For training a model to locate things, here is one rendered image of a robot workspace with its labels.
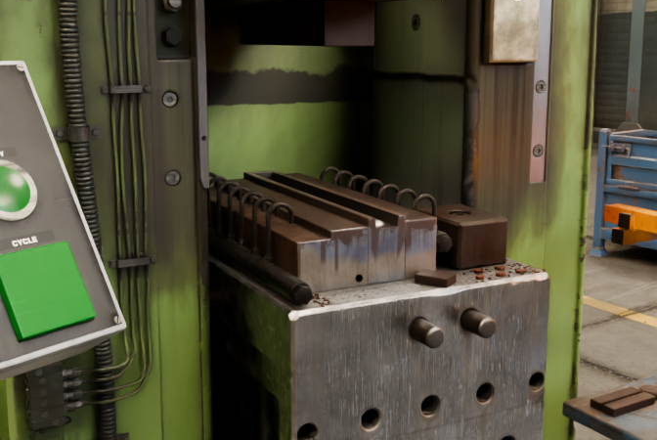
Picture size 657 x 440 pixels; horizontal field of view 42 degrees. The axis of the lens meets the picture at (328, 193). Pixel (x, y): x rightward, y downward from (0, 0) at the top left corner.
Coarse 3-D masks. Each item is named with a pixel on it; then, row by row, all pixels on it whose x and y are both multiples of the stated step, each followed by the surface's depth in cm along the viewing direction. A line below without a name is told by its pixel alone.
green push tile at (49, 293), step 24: (0, 264) 72; (24, 264) 74; (48, 264) 75; (72, 264) 77; (0, 288) 72; (24, 288) 73; (48, 288) 74; (72, 288) 76; (24, 312) 72; (48, 312) 74; (72, 312) 75; (24, 336) 71
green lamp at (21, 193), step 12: (0, 168) 76; (0, 180) 76; (12, 180) 77; (24, 180) 78; (0, 192) 75; (12, 192) 76; (24, 192) 77; (0, 204) 75; (12, 204) 76; (24, 204) 77
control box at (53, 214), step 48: (0, 96) 80; (0, 144) 78; (48, 144) 82; (48, 192) 79; (0, 240) 74; (48, 240) 77; (96, 288) 79; (0, 336) 71; (48, 336) 74; (96, 336) 77
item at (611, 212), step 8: (608, 208) 119; (616, 208) 118; (624, 208) 117; (632, 208) 117; (640, 208) 117; (608, 216) 119; (616, 216) 118; (640, 216) 114; (648, 216) 113; (656, 216) 112; (640, 224) 114; (648, 224) 113; (656, 224) 112; (656, 232) 112
